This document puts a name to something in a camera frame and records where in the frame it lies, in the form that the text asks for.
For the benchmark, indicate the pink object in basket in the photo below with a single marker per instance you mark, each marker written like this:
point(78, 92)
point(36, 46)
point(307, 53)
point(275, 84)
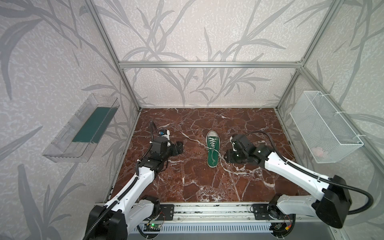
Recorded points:
point(319, 152)

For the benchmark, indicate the green canvas sneaker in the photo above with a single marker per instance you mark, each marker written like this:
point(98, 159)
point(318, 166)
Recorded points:
point(213, 145)

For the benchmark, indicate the white wire mesh basket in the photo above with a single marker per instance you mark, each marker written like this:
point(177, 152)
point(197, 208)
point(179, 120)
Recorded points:
point(322, 125)

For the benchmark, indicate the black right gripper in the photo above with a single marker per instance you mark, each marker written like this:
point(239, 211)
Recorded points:
point(231, 156)

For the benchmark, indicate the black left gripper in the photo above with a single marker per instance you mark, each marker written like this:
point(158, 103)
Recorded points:
point(177, 148)

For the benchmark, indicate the right circuit board with wires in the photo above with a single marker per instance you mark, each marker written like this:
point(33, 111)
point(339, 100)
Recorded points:
point(281, 230)

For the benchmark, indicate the aluminium cage frame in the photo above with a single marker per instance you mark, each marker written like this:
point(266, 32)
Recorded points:
point(224, 62)

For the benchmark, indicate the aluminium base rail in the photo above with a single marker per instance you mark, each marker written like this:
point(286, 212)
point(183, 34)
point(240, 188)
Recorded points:
point(220, 218)

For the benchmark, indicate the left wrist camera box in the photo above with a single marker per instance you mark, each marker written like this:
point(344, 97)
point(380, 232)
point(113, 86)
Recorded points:
point(165, 134)

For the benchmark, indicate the clear plastic wall tray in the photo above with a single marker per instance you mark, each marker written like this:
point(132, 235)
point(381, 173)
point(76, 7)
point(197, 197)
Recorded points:
point(79, 138)

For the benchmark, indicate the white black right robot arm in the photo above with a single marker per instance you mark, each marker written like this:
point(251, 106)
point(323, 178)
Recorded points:
point(328, 200)

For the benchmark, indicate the white shoelace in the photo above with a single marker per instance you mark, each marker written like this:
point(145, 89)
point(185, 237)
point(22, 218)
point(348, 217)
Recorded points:
point(221, 158)

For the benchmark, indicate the green circuit board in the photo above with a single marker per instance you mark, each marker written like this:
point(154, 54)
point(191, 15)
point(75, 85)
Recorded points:
point(152, 227)

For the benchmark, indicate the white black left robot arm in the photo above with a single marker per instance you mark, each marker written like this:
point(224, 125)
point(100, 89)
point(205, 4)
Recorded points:
point(124, 212)

